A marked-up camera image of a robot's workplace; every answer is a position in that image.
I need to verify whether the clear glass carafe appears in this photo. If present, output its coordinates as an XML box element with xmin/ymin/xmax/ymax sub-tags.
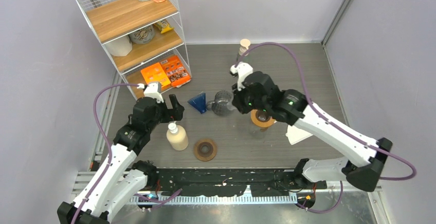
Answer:
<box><xmin>248</xmin><ymin>124</ymin><xmax>269</xmax><ymax>140</ymax></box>

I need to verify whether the yellow snack packet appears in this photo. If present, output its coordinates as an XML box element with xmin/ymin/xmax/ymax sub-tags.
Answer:
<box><xmin>154</xmin><ymin>19</ymin><xmax>174</xmax><ymax>34</ymax></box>

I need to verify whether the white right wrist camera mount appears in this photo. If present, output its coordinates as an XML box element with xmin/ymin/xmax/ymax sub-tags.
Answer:
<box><xmin>230</xmin><ymin>62</ymin><xmax>253</xmax><ymax>91</ymax></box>

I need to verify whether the white coffee filter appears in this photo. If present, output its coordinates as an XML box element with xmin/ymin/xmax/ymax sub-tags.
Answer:
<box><xmin>285</xmin><ymin>125</ymin><xmax>312</xmax><ymax>145</ymax></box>

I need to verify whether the grey glass pitcher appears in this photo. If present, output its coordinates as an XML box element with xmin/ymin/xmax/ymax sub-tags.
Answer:
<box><xmin>206</xmin><ymin>90</ymin><xmax>232</xmax><ymax>117</ymax></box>

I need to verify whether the dark wooden ring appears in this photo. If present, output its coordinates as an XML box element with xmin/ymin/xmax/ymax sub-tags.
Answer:
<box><xmin>193</xmin><ymin>138</ymin><xmax>218</xmax><ymax>162</ymax></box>

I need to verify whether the orange photo booklet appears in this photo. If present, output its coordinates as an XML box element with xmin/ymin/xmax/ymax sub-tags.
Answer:
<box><xmin>159</xmin><ymin>55</ymin><xmax>191</xmax><ymax>88</ymax></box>

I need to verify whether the blue plastic dripper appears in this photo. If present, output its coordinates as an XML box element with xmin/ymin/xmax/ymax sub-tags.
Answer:
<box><xmin>188</xmin><ymin>92</ymin><xmax>207</xmax><ymax>114</ymax></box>

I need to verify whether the orange box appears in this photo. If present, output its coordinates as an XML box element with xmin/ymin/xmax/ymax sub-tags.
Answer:
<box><xmin>140</xmin><ymin>63</ymin><xmax>172</xmax><ymax>91</ymax></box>

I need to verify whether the round decorated tin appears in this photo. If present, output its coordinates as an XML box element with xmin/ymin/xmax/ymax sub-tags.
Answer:
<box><xmin>129</xmin><ymin>25</ymin><xmax>155</xmax><ymax>44</ymax></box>

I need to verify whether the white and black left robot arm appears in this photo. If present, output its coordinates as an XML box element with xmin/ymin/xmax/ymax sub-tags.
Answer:
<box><xmin>57</xmin><ymin>94</ymin><xmax>185</xmax><ymax>223</ymax></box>

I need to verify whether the cream pump bottle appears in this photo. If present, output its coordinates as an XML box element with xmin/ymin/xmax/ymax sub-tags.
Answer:
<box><xmin>166</xmin><ymin>122</ymin><xmax>189</xmax><ymax>151</ymax></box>

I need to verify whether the light wooden ring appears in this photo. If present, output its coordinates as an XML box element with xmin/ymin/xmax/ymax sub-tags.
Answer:
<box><xmin>250</xmin><ymin>109</ymin><xmax>276</xmax><ymax>128</ymax></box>

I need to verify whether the green pump bottle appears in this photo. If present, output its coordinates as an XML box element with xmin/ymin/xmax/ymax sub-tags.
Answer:
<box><xmin>237</xmin><ymin>39</ymin><xmax>251</xmax><ymax>63</ymax></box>

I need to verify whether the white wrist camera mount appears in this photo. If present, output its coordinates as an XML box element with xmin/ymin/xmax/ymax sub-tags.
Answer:
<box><xmin>137</xmin><ymin>82</ymin><xmax>165</xmax><ymax>103</ymax></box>
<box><xmin>230</xmin><ymin>62</ymin><xmax>253</xmax><ymax>91</ymax></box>

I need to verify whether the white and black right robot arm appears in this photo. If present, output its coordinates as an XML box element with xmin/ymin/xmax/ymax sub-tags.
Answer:
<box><xmin>232</xmin><ymin>71</ymin><xmax>392</xmax><ymax>192</ymax></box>

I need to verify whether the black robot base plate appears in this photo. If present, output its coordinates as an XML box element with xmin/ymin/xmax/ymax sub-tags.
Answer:
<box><xmin>143</xmin><ymin>168</ymin><xmax>327</xmax><ymax>197</ymax></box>

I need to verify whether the white wire wooden shelf rack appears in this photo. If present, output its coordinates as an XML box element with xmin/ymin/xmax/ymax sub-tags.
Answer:
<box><xmin>76</xmin><ymin>0</ymin><xmax>191</xmax><ymax>84</ymax></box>

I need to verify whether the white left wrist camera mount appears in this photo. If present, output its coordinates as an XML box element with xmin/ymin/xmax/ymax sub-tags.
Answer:
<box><xmin>137</xmin><ymin>82</ymin><xmax>165</xmax><ymax>103</ymax></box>

